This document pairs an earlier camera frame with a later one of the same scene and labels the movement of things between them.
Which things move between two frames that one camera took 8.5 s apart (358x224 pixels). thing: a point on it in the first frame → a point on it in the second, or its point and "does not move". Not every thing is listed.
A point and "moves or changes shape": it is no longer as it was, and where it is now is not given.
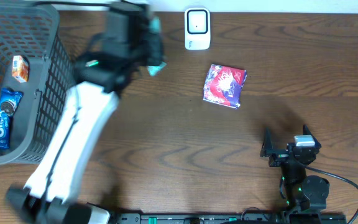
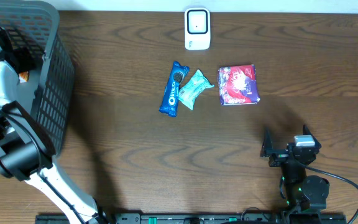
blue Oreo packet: x=9 y=101 moves or changes shape
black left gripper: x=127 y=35 → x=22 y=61
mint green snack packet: x=151 y=70 → x=189 y=89
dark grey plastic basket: x=9 y=29 does not move
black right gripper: x=284 y=156 does not move
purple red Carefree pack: x=224 y=85 → x=238 y=84
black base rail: x=231 y=218 does not move
